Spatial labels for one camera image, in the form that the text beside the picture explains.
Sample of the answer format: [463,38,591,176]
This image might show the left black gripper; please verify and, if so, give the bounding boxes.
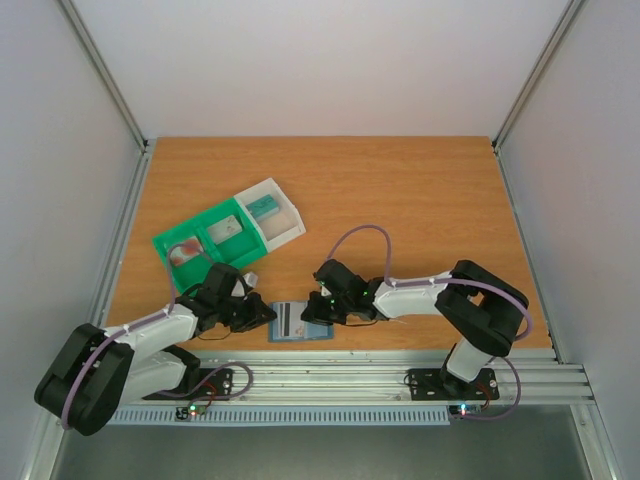
[218,292,278,332]

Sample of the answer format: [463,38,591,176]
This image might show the blue card holder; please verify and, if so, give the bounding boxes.
[268,301,334,343]

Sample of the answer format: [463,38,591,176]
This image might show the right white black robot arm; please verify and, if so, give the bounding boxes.
[301,259,533,398]

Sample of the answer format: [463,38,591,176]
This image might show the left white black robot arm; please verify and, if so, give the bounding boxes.
[34,263,277,436]

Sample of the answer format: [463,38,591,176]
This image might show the striped card in holder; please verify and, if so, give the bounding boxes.
[278,302,305,339]

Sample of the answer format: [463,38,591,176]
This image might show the white card in middle compartment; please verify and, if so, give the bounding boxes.
[207,215,243,245]

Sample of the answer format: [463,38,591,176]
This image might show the red patterned card in bin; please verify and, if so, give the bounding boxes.
[168,236,202,267]

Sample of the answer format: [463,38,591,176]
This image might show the teal card stack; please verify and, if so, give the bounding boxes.
[246,194,280,222]

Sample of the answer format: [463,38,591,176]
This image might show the white plastic bin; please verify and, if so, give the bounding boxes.
[233,178,306,252]

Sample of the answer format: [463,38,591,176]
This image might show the left small circuit board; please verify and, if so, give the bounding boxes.
[174,404,208,421]

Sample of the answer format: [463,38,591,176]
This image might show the small circuit board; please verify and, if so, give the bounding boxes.
[174,404,208,421]
[449,403,483,419]

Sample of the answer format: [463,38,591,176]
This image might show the right small circuit board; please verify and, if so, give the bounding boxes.
[449,403,483,419]

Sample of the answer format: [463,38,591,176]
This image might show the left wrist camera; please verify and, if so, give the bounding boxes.
[243,272,258,289]

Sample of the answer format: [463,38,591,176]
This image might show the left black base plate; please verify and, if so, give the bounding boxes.
[144,368,234,401]

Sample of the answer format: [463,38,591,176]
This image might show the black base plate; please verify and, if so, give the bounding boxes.
[144,368,234,401]
[404,368,500,401]

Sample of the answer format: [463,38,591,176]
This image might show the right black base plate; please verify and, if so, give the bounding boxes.
[404,368,500,401]

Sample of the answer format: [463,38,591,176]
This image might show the grey slotted cable duct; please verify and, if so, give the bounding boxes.
[109,405,450,427]

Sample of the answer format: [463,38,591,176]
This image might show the front aluminium rail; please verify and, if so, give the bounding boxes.
[196,349,595,406]

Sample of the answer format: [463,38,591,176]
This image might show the left aluminium frame post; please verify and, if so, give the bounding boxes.
[54,0,151,154]

